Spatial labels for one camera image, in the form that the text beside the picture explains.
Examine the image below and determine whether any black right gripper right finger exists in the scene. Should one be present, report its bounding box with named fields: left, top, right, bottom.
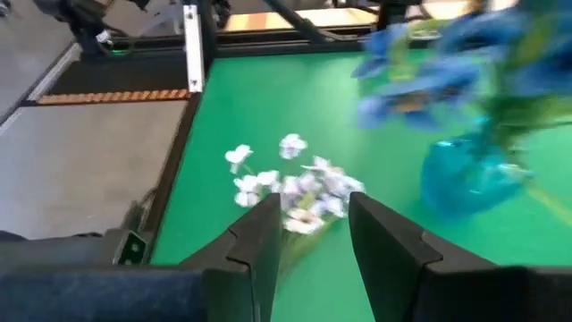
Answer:
left=348, top=191, right=496, bottom=322

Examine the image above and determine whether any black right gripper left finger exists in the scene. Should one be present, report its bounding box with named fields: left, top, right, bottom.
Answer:
left=178, top=191, right=283, bottom=322

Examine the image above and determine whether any white artificial flower bunch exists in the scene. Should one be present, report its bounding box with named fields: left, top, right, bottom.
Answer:
left=223, top=132, right=366, bottom=281

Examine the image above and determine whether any blue artificial flower bunch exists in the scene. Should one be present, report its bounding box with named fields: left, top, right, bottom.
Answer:
left=352, top=21, right=492, bottom=134
left=437, top=0, right=572, bottom=148

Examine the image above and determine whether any teal glass vase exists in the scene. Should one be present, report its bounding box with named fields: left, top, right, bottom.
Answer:
left=419, top=133, right=535, bottom=221

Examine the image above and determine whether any green table mat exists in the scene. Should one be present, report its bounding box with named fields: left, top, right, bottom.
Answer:
left=149, top=47, right=572, bottom=322

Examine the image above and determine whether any black device with green light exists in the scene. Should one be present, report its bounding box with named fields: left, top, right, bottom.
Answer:
left=33, top=0, right=151, bottom=59

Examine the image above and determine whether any black table frame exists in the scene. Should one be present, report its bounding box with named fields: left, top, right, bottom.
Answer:
left=105, top=0, right=443, bottom=267

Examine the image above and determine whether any aluminium bracket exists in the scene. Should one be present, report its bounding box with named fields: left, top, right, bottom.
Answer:
left=182, top=3, right=206, bottom=94

